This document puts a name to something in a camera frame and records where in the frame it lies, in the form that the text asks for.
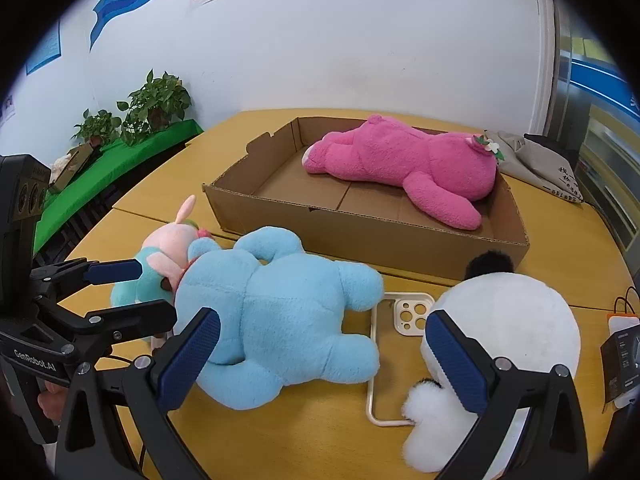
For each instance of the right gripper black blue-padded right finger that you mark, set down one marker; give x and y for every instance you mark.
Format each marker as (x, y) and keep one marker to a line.
(552, 443)

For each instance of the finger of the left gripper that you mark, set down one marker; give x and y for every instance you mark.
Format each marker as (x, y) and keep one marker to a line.
(95, 270)
(114, 325)

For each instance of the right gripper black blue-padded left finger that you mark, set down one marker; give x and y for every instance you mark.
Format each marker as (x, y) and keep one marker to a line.
(92, 443)

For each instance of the pink pig plush toy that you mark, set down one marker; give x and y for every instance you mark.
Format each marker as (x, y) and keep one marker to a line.
(164, 258)

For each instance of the light blue plush toy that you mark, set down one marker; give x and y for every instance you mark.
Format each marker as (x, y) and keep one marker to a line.
(281, 312)

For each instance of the pink plush bear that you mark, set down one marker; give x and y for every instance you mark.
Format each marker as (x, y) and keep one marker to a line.
(443, 174)

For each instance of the person's left hand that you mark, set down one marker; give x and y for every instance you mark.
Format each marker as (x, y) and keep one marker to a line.
(52, 401)

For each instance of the small cardboard box on green table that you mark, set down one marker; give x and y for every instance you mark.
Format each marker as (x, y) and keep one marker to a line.
(68, 166)

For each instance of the black and white product box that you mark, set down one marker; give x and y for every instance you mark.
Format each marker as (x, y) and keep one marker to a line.
(620, 360)

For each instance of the green cloth covered table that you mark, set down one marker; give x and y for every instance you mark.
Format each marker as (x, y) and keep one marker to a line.
(114, 161)

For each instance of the green potted plant small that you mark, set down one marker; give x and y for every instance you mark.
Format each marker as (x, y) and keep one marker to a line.
(97, 129)

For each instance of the beige phone case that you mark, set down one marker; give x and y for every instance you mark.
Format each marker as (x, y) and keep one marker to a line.
(397, 327)

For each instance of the green potted plant large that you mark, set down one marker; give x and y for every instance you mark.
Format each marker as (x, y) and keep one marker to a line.
(154, 107)

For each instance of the brown cardboard box tray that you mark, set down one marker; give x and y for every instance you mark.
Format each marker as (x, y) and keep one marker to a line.
(373, 223)

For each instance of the grey canvas tote bag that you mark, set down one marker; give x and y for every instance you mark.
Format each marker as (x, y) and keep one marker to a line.
(536, 165)

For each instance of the blue framed wall poster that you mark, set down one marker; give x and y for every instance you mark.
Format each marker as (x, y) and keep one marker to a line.
(48, 50)

